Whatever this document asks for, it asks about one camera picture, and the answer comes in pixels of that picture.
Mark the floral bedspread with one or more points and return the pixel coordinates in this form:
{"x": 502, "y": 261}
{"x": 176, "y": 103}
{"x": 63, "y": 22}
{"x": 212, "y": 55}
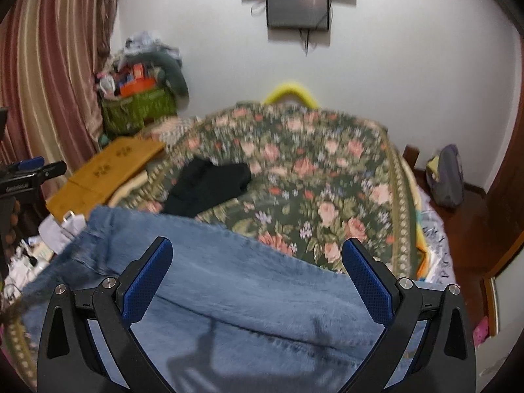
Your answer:
{"x": 318, "y": 178}

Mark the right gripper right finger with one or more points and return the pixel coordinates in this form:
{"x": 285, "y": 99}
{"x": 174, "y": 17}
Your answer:
{"x": 427, "y": 341}

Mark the white printed bed sheet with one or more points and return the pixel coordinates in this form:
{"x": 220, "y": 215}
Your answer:
{"x": 436, "y": 265}

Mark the black folded garment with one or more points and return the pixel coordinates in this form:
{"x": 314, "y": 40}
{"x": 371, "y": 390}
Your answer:
{"x": 202, "y": 185}

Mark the grey clothes pile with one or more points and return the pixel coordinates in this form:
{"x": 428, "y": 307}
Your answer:
{"x": 148, "y": 49}

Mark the grey box under television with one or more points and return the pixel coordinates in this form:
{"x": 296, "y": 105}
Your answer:
{"x": 298, "y": 14}

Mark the blue denim jeans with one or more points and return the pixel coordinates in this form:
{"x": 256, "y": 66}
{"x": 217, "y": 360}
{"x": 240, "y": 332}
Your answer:
{"x": 231, "y": 314}

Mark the green woven basket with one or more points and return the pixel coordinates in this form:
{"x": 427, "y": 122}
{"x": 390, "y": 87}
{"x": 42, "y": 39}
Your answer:
{"x": 125, "y": 117}

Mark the striped maroon curtain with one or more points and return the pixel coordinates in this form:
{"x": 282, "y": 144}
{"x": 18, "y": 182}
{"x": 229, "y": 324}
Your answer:
{"x": 51, "y": 51}

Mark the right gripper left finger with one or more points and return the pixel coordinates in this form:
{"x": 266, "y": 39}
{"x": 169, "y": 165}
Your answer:
{"x": 86, "y": 343}

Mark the grey purple backpack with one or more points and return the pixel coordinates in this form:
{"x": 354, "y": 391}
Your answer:
{"x": 445, "y": 177}

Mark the brown cardboard box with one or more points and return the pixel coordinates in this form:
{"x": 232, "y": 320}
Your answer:
{"x": 95, "y": 182}

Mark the orange box in basket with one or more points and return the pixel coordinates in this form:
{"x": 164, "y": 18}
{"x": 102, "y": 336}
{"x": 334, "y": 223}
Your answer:
{"x": 136, "y": 79}

